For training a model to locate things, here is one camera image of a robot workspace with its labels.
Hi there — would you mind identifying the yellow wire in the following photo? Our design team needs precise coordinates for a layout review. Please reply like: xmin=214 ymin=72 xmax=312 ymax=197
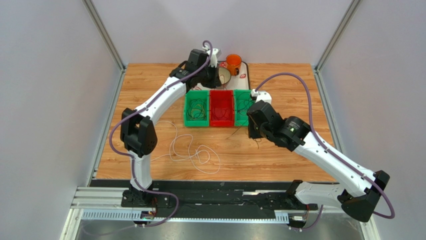
xmin=189 ymin=103 xmax=207 ymax=119

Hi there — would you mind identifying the red wire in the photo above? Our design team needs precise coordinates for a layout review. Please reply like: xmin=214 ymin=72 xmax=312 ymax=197
xmin=212 ymin=106 xmax=233 ymax=121

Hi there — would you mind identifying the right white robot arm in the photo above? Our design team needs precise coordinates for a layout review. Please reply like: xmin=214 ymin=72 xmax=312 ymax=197
xmin=247 ymin=100 xmax=390 ymax=223

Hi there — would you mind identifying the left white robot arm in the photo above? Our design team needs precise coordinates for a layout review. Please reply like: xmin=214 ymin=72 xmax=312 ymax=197
xmin=119 ymin=48 xmax=221 ymax=194

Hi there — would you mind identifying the beige ceramic bowl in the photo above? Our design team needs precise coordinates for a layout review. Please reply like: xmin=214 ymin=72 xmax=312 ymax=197
xmin=217 ymin=66 xmax=232 ymax=89

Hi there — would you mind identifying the right green plastic bin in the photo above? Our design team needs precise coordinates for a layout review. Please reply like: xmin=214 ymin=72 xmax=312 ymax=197
xmin=233 ymin=89 xmax=254 ymax=127

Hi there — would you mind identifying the green plastic bin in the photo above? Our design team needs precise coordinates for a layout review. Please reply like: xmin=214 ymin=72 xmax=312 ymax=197
xmin=233 ymin=89 xmax=254 ymax=127
xmin=183 ymin=90 xmax=210 ymax=127

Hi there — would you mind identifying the red plastic bin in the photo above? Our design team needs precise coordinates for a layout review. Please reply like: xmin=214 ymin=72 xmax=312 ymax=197
xmin=209 ymin=90 xmax=235 ymax=127

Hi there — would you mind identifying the orange mug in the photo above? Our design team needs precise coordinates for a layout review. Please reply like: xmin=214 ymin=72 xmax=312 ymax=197
xmin=225 ymin=54 xmax=242 ymax=76

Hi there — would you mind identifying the white strawberry tray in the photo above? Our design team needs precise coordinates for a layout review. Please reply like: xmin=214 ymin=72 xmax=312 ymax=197
xmin=192 ymin=61 xmax=251 ymax=91

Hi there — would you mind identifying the left green plastic bin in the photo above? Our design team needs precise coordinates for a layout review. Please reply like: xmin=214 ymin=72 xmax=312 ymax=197
xmin=183 ymin=90 xmax=210 ymax=127

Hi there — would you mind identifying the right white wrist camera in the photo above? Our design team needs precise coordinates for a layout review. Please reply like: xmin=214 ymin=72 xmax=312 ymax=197
xmin=250 ymin=89 xmax=272 ymax=104

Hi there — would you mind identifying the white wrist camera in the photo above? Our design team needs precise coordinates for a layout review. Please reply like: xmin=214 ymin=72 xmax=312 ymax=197
xmin=209 ymin=48 xmax=222 ymax=68
xmin=250 ymin=89 xmax=272 ymax=104

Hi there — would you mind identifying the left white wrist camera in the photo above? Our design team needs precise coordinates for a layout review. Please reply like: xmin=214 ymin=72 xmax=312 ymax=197
xmin=209 ymin=48 xmax=222 ymax=68

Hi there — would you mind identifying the white wire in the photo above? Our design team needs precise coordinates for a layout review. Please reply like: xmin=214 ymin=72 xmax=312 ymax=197
xmin=149 ymin=119 xmax=222 ymax=175

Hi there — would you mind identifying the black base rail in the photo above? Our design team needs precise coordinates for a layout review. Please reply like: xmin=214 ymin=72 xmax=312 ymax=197
xmin=90 ymin=179 xmax=318 ymax=220

